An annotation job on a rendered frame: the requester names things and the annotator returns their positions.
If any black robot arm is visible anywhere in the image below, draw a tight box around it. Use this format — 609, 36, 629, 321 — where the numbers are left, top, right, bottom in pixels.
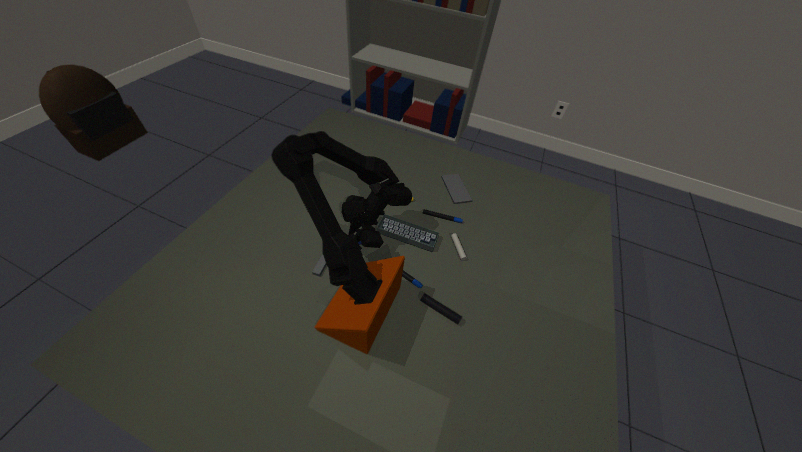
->
272, 131, 412, 305

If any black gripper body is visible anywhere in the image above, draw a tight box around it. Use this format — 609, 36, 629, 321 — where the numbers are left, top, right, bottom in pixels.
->
346, 195, 385, 248

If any grey keyboard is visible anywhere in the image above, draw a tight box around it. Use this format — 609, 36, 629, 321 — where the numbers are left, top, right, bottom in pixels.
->
376, 214, 440, 252

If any beige cylinder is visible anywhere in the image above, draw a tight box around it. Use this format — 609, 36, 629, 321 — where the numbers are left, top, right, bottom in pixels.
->
451, 233, 467, 261

